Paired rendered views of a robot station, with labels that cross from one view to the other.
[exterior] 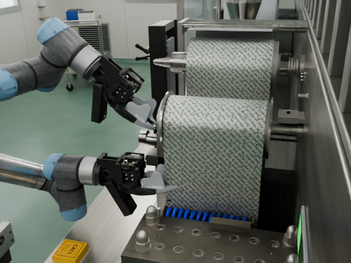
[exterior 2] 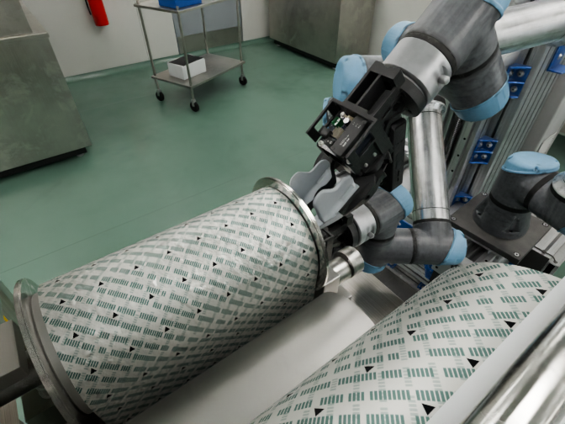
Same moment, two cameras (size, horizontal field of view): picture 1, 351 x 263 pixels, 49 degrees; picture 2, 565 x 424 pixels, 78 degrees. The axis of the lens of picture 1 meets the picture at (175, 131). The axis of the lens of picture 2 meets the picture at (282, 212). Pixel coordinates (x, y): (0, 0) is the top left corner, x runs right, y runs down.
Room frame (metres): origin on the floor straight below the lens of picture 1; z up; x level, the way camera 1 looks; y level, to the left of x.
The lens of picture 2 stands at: (1.08, -0.22, 1.55)
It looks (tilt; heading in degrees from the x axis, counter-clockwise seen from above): 41 degrees down; 128
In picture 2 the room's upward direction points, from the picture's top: straight up
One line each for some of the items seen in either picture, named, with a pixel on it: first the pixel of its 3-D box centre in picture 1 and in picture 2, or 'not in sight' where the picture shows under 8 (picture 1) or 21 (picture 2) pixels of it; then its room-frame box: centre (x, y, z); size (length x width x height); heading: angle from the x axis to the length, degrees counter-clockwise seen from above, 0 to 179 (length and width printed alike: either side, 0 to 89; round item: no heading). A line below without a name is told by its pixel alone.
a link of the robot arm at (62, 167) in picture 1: (67, 169); (381, 209); (0.92, 0.30, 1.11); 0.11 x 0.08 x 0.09; 74
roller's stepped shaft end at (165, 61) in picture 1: (163, 61); not in sight; (1.17, 0.03, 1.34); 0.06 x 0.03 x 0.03; 74
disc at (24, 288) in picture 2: (269, 128); (60, 354); (0.83, -0.22, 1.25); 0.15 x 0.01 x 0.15; 164
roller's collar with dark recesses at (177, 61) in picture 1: (182, 62); not in sight; (1.15, -0.03, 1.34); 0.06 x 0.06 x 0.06; 74
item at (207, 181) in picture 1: (211, 185); not in sight; (0.81, -0.08, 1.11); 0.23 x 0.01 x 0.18; 74
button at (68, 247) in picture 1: (70, 252); not in sight; (0.81, 0.29, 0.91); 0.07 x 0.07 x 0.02; 74
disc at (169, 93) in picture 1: (168, 119); (286, 235); (0.90, 0.02, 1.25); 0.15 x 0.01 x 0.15; 164
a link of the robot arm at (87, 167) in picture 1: (93, 170); (352, 225); (0.90, 0.22, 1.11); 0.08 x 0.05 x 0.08; 164
